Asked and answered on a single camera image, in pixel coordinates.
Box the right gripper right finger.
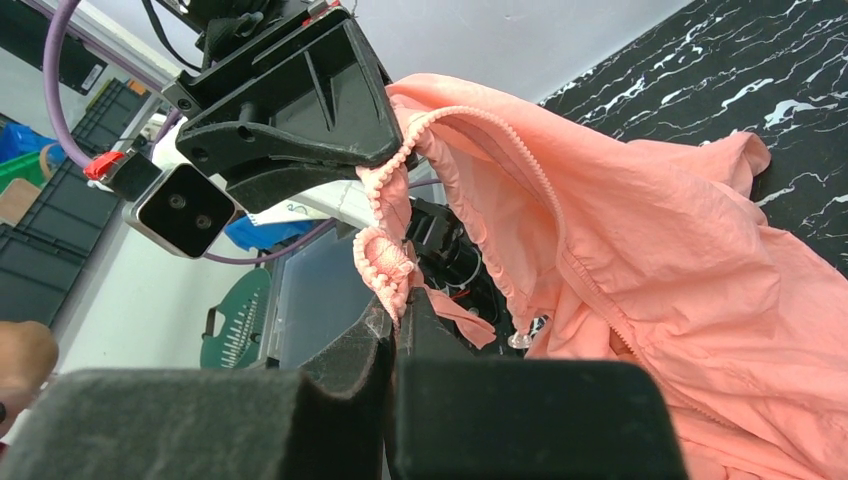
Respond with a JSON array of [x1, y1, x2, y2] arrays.
[[390, 288, 688, 479]]

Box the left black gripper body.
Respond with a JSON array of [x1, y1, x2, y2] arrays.
[[164, 1, 358, 120]]

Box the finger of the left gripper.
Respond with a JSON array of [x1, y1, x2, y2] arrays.
[[176, 17, 403, 167], [225, 158, 358, 213]]

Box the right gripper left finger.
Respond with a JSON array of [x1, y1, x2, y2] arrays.
[[1, 303, 393, 479]]

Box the pink jacket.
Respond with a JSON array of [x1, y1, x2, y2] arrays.
[[354, 74, 847, 479]]

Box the clear plastic storage bin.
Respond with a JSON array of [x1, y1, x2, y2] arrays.
[[260, 227, 373, 369]]

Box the green round dial object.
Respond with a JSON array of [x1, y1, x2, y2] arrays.
[[199, 268, 272, 369]]

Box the green plastic bin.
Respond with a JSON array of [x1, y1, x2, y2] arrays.
[[0, 152, 54, 192]]

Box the dark grey stacked crates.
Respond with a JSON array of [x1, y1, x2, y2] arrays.
[[1, 79, 150, 325]]

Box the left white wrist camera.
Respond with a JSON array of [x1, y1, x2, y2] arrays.
[[83, 150, 238, 259]]

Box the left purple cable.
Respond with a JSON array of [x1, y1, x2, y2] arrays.
[[42, 0, 445, 268]]

